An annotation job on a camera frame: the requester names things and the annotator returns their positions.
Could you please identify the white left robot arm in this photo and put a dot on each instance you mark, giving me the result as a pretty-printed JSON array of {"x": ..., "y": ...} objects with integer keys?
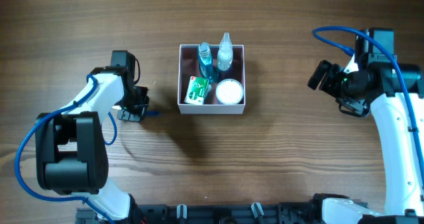
[{"x": 71, "y": 156}]

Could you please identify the blue disposable razor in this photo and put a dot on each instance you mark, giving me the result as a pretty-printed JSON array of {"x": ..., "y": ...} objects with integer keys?
[{"x": 153, "y": 113}]

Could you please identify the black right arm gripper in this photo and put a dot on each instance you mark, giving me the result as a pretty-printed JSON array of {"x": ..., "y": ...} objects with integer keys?
[{"x": 330, "y": 81}]

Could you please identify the white-lidded round jar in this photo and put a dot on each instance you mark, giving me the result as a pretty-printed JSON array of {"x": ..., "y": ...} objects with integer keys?
[{"x": 229, "y": 92}]

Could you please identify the green Dettol soap box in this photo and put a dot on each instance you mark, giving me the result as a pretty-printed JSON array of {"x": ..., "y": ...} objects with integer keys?
[{"x": 197, "y": 91}]

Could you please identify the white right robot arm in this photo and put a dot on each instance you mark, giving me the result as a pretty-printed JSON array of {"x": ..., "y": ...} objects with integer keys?
[{"x": 374, "y": 83}]

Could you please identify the clear spray bottle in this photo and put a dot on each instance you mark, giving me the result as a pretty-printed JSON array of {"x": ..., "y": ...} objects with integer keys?
[{"x": 225, "y": 53}]

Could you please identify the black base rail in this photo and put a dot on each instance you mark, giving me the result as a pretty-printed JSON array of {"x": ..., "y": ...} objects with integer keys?
[{"x": 291, "y": 212}]

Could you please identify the white box with pink interior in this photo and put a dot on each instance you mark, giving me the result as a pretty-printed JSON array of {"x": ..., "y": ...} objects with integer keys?
[{"x": 188, "y": 67}]

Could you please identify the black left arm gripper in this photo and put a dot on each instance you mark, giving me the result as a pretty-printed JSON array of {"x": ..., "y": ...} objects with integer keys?
[{"x": 136, "y": 108}]

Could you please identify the blue mouthwash bottle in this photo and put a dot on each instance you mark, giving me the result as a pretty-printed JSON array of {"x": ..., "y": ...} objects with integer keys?
[{"x": 205, "y": 59}]

